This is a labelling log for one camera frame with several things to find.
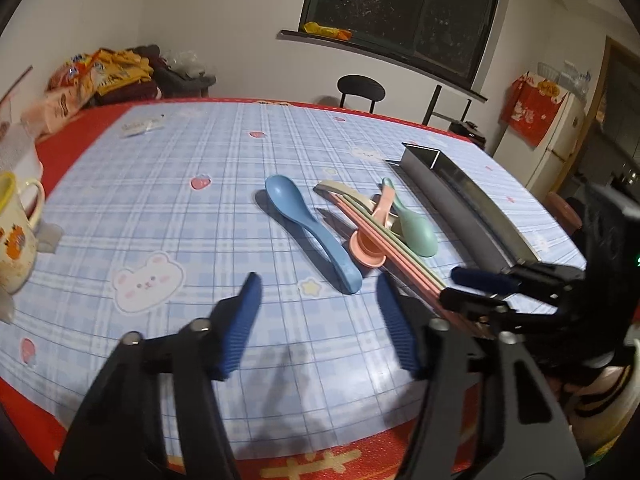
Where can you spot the red cloth on fridge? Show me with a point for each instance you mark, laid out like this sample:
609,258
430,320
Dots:
532,104

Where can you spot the black folding stand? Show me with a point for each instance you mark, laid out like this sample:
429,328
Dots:
448,111

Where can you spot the blue plastic spoon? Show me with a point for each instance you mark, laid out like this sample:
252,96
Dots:
289,202

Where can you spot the black round chair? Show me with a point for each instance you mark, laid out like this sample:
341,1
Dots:
361,86

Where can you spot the yellow packet on sill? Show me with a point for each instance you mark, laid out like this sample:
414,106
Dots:
328,32

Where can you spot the blue plaid table mat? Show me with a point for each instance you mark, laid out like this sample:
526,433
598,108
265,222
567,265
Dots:
250,239

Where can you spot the white refrigerator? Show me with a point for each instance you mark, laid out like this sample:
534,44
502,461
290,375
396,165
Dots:
538,168

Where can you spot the white lidded container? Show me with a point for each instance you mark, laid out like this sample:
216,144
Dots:
19,155

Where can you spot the pink chopstick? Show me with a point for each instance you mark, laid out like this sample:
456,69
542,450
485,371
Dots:
385,244
395,254

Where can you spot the pink plastic spoon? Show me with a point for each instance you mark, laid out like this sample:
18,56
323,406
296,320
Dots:
361,245

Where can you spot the small white sachet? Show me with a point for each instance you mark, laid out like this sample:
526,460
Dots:
142,127

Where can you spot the steel utensil tray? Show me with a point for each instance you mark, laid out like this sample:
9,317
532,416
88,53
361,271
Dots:
487,234

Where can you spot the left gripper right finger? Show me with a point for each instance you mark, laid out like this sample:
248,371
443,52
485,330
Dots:
405,318

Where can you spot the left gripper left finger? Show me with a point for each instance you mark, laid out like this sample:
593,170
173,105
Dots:
232,321

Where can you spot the cream cartoon mug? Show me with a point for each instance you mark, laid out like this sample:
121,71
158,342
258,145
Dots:
18,240

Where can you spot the orange snack bag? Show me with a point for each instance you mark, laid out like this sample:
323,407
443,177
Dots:
70,72

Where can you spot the yellow snack bags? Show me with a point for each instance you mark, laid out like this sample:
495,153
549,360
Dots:
112,70

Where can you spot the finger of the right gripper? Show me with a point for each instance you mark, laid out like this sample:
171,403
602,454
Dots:
492,283
489,311

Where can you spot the green plastic spoon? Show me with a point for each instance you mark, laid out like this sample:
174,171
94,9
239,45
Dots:
415,230

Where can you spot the dark window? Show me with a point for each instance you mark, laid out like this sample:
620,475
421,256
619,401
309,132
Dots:
443,39

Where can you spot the pink cracker package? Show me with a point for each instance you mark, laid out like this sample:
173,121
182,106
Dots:
53,111

